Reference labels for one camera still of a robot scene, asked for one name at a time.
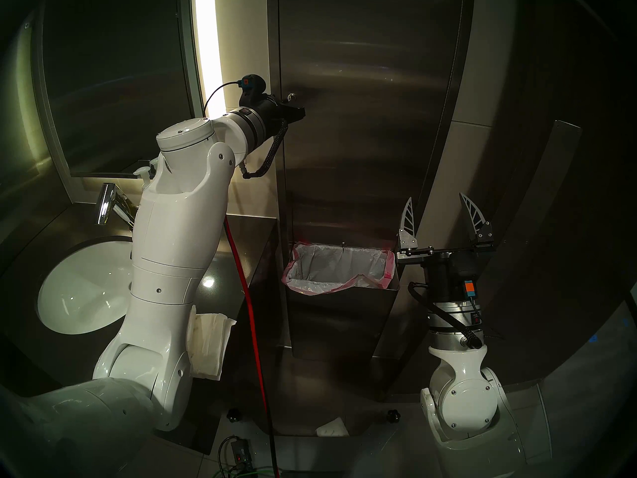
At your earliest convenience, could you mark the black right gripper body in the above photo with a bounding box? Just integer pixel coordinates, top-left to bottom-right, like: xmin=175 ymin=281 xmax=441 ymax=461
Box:
xmin=397 ymin=242 xmax=497 ymax=302

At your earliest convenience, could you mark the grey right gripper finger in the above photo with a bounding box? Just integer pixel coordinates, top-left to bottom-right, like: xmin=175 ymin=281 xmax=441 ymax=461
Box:
xmin=459 ymin=192 xmax=496 ymax=246
xmin=397 ymin=197 xmax=419 ymax=251

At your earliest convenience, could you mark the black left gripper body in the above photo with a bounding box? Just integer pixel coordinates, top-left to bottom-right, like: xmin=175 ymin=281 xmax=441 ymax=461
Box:
xmin=258 ymin=97 xmax=306 ymax=135

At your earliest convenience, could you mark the stainless steel dispenser door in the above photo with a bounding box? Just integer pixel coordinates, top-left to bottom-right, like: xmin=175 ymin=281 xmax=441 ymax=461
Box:
xmin=278 ymin=0 xmax=466 ymax=206

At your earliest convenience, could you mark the steel towel dispenser cabinet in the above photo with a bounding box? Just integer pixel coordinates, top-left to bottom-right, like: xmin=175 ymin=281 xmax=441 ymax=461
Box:
xmin=266 ymin=0 xmax=476 ymax=363

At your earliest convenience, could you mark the white paper towel pile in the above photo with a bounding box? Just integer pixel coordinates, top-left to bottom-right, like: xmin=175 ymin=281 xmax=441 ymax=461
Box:
xmin=187 ymin=305 xmax=237 ymax=381

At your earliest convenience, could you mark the long steel door plate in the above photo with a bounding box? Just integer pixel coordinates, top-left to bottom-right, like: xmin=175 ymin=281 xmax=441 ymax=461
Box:
xmin=480 ymin=119 xmax=583 ymax=303

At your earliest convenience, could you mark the pink-edged clear bin liner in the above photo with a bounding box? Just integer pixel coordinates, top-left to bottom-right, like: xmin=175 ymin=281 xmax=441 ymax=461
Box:
xmin=281 ymin=242 xmax=397 ymax=297

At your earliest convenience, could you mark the white vertical light strip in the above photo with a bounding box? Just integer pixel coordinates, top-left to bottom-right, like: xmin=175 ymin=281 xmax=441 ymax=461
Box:
xmin=192 ymin=0 xmax=227 ymax=119

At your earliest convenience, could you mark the steel waste bin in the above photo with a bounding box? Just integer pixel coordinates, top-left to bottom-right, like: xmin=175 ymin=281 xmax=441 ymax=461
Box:
xmin=284 ymin=240 xmax=401 ymax=360

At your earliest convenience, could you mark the crumpled white paper scrap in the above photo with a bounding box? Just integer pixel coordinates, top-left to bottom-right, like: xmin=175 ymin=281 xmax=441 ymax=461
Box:
xmin=316 ymin=416 xmax=350 ymax=438

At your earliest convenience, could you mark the chrome sink faucet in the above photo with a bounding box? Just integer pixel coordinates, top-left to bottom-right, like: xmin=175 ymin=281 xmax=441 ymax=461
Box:
xmin=96 ymin=182 xmax=137 ymax=230

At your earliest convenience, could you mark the white sink basin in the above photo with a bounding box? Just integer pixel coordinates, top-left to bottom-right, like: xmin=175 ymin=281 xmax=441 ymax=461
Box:
xmin=36 ymin=236 xmax=135 ymax=336

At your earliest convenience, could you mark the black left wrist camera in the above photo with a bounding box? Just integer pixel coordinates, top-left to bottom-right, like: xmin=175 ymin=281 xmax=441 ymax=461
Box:
xmin=236 ymin=74 xmax=268 ymax=102

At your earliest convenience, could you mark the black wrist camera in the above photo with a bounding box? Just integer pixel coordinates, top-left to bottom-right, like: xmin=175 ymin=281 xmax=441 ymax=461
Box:
xmin=236 ymin=74 xmax=268 ymax=102
xmin=450 ymin=265 xmax=479 ymax=301

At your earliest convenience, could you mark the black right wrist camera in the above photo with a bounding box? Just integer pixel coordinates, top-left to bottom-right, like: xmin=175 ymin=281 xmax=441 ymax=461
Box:
xmin=450 ymin=265 xmax=479 ymax=301

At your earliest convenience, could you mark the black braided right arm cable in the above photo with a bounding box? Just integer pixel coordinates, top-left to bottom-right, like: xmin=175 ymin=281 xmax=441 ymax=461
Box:
xmin=408 ymin=281 xmax=483 ymax=350

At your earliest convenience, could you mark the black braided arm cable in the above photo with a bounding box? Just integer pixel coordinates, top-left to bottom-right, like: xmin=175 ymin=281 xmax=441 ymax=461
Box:
xmin=408 ymin=281 xmax=483 ymax=350
xmin=240 ymin=121 xmax=290 ymax=180

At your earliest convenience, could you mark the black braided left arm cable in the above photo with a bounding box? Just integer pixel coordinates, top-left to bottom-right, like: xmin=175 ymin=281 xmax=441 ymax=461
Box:
xmin=240 ymin=121 xmax=290 ymax=180

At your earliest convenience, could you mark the large wall mirror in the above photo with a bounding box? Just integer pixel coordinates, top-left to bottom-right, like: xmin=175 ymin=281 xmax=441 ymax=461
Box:
xmin=35 ymin=0 xmax=202 ymax=180

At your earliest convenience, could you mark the red and black power cable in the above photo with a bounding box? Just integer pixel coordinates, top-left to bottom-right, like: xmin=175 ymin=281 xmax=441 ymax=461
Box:
xmin=223 ymin=216 xmax=282 ymax=478

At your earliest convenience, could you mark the black electronics box with wires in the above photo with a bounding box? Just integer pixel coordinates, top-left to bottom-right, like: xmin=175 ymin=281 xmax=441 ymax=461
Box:
xmin=217 ymin=435 xmax=259 ymax=478

